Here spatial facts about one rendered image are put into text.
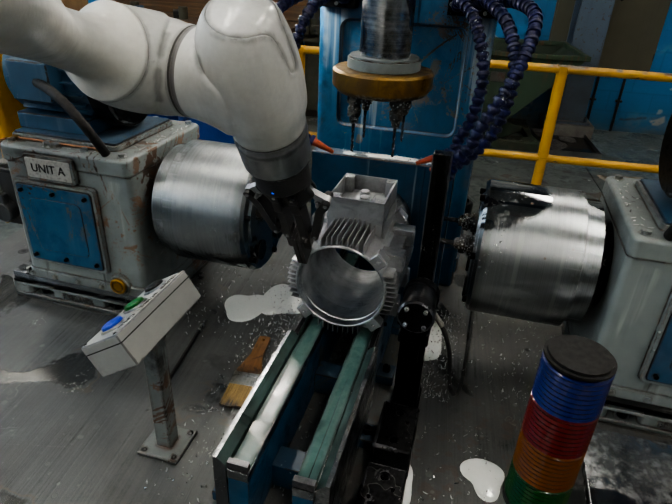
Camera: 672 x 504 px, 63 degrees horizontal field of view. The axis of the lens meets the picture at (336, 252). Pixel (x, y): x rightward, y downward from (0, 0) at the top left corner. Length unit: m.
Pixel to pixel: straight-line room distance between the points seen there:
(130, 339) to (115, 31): 0.37
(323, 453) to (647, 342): 0.56
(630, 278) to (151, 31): 0.76
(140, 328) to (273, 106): 0.35
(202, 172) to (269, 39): 0.55
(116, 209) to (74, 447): 0.44
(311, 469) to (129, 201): 0.62
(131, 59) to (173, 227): 0.53
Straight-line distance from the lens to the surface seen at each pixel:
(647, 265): 0.96
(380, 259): 0.88
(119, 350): 0.75
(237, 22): 0.56
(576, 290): 0.98
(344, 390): 0.88
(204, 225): 1.06
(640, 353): 1.04
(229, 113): 0.60
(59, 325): 1.30
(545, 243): 0.95
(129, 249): 1.18
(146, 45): 0.63
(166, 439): 0.95
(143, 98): 0.65
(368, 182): 1.05
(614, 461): 0.89
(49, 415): 1.09
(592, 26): 5.92
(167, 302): 0.81
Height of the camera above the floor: 1.51
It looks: 29 degrees down
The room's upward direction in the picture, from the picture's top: 3 degrees clockwise
